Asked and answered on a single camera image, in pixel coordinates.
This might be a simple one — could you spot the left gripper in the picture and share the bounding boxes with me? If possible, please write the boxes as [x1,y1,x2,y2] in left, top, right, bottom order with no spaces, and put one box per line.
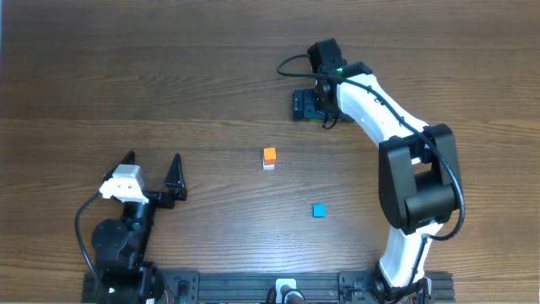
[103,150,189,210]

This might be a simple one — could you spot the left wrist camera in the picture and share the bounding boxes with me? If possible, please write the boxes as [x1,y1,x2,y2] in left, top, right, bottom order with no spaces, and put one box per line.
[98,163,150,204]

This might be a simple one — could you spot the black cable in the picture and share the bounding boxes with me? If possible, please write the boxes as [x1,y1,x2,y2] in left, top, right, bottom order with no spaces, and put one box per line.
[74,192,105,292]
[277,53,467,296]

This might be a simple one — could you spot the mounting rail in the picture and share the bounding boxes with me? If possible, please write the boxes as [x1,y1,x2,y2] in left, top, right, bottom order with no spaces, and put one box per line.
[82,269,456,304]

